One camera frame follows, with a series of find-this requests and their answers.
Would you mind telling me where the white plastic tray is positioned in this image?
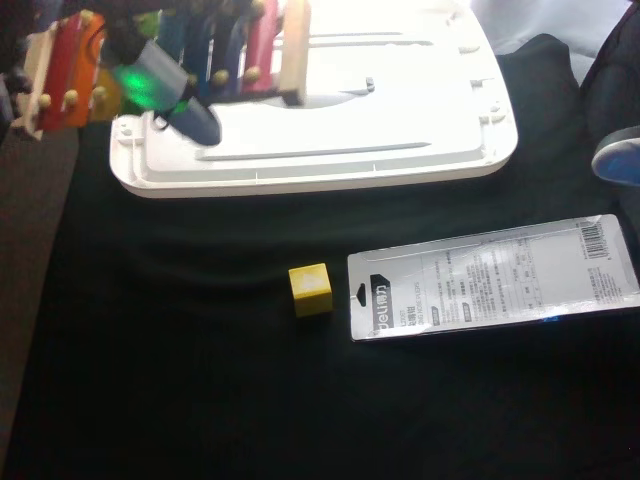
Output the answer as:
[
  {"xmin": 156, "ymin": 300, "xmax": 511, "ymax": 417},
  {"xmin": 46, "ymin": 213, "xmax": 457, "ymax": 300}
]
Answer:
[{"xmin": 109, "ymin": 0, "xmax": 519, "ymax": 199}]

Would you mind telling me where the black table cloth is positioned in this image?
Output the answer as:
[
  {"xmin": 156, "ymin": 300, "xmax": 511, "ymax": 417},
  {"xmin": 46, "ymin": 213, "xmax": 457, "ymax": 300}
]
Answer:
[{"xmin": 4, "ymin": 32, "xmax": 640, "ymax": 480}]

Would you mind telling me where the rainbow wooden hand piano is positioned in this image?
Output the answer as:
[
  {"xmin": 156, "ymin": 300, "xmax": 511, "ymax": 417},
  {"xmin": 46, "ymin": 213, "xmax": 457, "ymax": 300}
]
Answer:
[{"xmin": 9, "ymin": 0, "xmax": 314, "ymax": 141}]

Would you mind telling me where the yellow cube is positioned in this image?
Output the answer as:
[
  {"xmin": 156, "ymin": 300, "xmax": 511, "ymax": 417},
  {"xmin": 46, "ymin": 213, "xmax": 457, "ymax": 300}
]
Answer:
[{"xmin": 288, "ymin": 263, "xmax": 334, "ymax": 319}]

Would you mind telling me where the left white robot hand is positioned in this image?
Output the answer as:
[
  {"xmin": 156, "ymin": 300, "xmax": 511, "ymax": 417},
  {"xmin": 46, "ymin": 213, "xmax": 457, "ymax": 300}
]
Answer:
[{"xmin": 99, "ymin": 18, "xmax": 222, "ymax": 147}]

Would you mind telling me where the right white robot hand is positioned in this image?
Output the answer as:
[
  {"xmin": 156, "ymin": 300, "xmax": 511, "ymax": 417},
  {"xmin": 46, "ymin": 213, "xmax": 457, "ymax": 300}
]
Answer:
[{"xmin": 579, "ymin": 7, "xmax": 640, "ymax": 187}]

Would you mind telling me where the silver deli blister pack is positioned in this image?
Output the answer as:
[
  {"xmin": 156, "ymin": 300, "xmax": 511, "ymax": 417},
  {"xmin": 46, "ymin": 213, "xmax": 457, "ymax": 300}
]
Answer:
[{"xmin": 346, "ymin": 213, "xmax": 640, "ymax": 344}]

